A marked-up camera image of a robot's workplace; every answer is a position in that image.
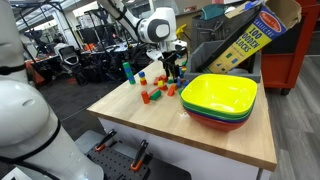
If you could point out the red step-shaped block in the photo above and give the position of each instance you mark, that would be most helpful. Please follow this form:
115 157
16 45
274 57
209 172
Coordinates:
171 90

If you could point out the green cylinder block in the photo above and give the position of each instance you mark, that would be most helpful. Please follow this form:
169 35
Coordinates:
155 95

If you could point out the red blue yellow block stack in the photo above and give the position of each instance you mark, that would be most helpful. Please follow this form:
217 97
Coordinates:
143 80

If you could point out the orange black clamp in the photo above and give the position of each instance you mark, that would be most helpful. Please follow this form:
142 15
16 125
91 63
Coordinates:
138 160
101 144

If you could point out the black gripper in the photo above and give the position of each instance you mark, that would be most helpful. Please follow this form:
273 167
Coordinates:
168 60

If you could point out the green and blue block tower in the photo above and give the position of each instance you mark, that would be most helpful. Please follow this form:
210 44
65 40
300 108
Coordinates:
129 73

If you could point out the yellow plastic bowl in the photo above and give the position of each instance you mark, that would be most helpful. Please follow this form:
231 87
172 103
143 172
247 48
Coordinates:
221 93

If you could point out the orange black clamp left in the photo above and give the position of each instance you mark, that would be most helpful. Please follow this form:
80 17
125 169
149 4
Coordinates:
101 144

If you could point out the green plastic bowl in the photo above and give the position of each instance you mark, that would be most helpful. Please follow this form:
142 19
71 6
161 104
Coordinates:
217 114

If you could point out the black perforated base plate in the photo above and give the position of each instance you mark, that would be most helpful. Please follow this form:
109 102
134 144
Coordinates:
116 162

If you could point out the wooden blocks cardboard box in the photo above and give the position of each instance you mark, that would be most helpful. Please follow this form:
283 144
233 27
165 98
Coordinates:
271 19

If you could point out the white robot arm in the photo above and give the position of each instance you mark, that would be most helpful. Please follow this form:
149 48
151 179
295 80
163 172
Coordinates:
31 136

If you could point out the red cylinder block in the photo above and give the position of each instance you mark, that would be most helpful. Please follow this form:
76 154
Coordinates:
145 97

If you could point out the orange black clamp right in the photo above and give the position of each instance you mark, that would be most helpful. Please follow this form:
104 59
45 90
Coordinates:
138 160

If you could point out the red tool cabinet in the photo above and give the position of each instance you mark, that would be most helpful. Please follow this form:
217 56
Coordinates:
282 58

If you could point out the red plastic bowl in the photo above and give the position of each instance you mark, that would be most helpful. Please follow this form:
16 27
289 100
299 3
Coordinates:
216 124

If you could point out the long red rectangular block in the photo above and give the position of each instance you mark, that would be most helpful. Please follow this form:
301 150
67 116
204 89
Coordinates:
152 92

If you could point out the blue plastic bowl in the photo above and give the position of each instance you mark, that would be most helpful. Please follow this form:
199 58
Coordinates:
216 118

